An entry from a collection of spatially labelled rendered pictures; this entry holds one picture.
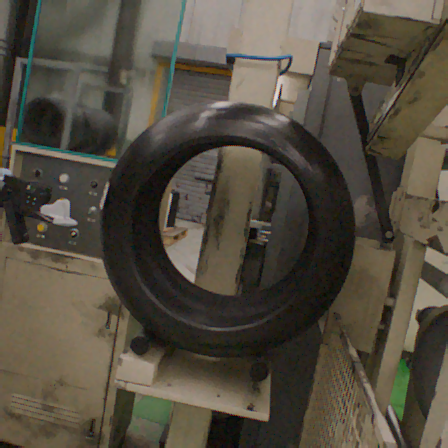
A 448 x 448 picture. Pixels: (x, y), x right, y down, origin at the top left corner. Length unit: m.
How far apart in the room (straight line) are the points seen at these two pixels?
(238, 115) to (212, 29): 10.12
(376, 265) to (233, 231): 0.41
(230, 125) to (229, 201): 0.42
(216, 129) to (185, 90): 10.00
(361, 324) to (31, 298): 1.24
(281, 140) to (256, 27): 0.51
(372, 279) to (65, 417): 1.33
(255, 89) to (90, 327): 1.09
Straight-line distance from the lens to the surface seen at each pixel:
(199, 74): 11.10
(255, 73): 1.55
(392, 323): 1.57
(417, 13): 0.98
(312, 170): 1.15
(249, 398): 1.34
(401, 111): 1.22
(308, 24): 10.88
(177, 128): 1.18
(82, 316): 2.08
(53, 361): 2.19
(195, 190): 10.89
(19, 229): 1.42
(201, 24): 11.37
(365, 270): 1.51
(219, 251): 1.56
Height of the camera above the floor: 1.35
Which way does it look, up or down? 7 degrees down
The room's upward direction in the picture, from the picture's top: 11 degrees clockwise
